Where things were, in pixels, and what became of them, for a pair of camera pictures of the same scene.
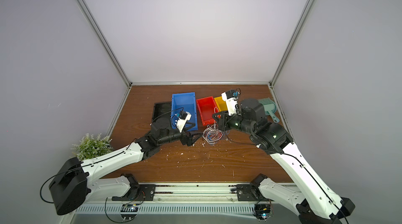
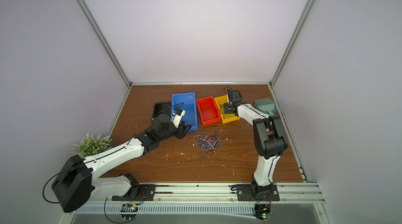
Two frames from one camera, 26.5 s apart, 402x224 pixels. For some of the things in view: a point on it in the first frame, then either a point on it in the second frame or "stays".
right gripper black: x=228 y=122 -> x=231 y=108
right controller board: x=262 y=212 stays
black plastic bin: x=161 y=118 stays
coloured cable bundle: x=212 y=133 -> x=208 y=144
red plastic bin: x=207 y=107 stays
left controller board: x=129 y=208 stays
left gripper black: x=186 y=141 -> x=180 y=131
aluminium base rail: x=186 y=199 stays
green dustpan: x=270 y=108 stays
